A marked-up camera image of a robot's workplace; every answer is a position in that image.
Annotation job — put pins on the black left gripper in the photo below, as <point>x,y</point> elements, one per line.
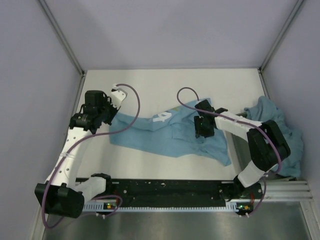
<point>107,101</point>

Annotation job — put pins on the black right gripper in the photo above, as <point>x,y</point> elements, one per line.
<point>199,131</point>

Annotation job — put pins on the light blue printed t-shirt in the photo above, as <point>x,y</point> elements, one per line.
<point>170,133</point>

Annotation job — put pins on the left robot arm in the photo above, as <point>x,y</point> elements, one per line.
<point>60,195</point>

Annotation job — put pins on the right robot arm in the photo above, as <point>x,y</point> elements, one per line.
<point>267,145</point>

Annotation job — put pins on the light blue plain t-shirt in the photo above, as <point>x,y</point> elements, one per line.
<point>265,110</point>

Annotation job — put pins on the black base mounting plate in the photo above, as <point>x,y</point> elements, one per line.
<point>159,193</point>

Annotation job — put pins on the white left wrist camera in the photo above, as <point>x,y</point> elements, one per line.
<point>117,95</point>

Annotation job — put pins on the aluminium frame post left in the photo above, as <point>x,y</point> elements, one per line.
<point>60,36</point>

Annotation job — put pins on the aluminium frame post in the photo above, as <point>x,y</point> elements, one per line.
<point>60,36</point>
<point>297,8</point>

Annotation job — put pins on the aluminium frame post right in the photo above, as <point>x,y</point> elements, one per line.
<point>297,8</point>

